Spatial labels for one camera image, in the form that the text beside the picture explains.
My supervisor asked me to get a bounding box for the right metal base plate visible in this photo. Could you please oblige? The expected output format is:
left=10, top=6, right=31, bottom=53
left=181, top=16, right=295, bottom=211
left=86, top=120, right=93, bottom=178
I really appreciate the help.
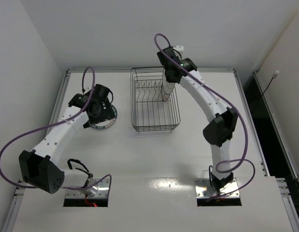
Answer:
left=194, top=178, right=240, bottom=200

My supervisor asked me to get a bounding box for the black cable with white plug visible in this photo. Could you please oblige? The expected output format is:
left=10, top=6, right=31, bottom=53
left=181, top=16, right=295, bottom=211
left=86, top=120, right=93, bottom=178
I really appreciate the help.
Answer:
left=260, top=70, right=280, bottom=98

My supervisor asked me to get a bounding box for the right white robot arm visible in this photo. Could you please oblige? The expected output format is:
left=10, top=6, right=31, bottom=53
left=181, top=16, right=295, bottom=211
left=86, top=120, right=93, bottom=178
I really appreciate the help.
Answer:
left=157, top=47, right=238, bottom=192

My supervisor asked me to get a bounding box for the metal base plate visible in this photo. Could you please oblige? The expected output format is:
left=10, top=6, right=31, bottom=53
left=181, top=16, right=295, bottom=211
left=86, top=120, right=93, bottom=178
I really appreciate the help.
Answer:
left=194, top=178, right=240, bottom=200
left=65, top=176, right=110, bottom=200

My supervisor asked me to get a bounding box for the blue rimmed plate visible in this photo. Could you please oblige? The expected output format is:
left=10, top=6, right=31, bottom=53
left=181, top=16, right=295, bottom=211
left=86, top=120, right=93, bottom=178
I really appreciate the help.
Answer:
left=90, top=104, right=118, bottom=130

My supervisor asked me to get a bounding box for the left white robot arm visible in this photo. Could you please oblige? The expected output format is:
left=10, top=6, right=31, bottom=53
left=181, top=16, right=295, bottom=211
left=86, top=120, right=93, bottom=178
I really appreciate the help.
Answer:
left=19, top=84, right=115, bottom=196

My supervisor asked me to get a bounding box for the black wire dish rack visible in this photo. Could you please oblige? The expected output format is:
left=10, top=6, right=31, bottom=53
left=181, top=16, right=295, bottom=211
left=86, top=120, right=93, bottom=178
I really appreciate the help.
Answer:
left=130, top=67, right=181, bottom=133

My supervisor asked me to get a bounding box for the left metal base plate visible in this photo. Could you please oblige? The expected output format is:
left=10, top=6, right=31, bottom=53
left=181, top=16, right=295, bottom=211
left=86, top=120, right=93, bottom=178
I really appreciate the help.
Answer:
left=65, top=176, right=110, bottom=200

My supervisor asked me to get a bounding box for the orange sunburst pattern plate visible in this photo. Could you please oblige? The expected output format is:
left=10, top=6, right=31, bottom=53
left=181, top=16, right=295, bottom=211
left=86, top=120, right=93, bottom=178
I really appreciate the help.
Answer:
left=161, top=73, right=175, bottom=102

